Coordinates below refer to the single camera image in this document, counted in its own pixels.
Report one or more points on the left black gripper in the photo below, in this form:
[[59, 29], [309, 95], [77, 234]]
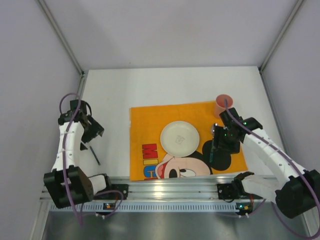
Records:
[[94, 129]]

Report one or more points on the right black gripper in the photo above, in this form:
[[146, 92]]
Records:
[[218, 139]]

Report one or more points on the steel spoon teal handle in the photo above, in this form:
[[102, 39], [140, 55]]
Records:
[[212, 140]]

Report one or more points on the pink plastic cup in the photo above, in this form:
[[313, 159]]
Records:
[[219, 105]]

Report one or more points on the cream round plate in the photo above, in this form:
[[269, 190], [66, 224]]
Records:
[[179, 139]]

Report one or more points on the orange cartoon placemat cloth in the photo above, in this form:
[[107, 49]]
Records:
[[150, 161]]

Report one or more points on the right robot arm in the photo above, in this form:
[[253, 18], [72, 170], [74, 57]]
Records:
[[295, 190]]

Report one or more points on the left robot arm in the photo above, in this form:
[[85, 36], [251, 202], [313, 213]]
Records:
[[67, 183]]

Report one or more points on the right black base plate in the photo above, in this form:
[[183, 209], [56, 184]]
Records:
[[228, 192]]

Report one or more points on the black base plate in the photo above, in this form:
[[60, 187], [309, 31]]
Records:
[[123, 188], [228, 192]]

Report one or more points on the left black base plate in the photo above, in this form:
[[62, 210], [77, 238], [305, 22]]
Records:
[[123, 188]]

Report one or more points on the white slotted cable duct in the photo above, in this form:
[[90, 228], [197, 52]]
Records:
[[174, 207]]

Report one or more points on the aluminium mounting rail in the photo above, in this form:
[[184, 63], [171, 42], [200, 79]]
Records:
[[198, 189]]

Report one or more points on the left aluminium frame post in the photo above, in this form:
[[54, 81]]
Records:
[[59, 33]]

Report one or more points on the aluminium frame post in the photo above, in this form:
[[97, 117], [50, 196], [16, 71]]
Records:
[[59, 33], [297, 7]]

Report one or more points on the right aluminium frame post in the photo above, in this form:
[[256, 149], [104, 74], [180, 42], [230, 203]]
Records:
[[297, 7]]

